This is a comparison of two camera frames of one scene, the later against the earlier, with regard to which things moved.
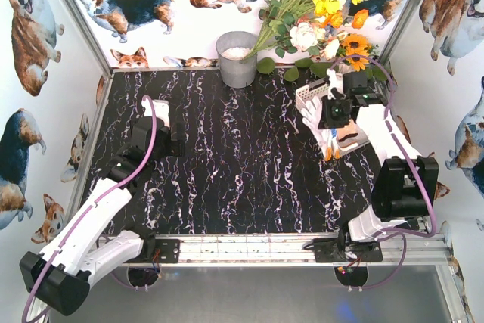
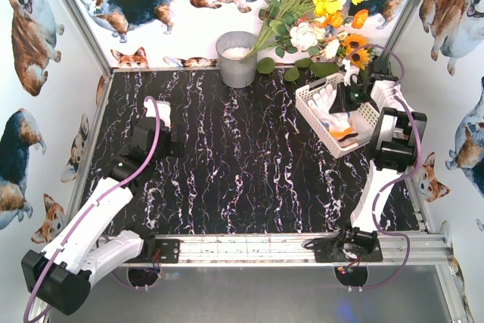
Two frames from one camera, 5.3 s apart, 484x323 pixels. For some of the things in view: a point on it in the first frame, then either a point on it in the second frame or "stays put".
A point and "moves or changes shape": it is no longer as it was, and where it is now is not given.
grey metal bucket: (231, 48) stays put
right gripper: (355, 83) → (348, 100)
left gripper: (178, 138) stays put
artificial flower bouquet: (313, 11) stays put
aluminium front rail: (296, 250) stays put
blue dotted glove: (327, 138) moves or changes shape
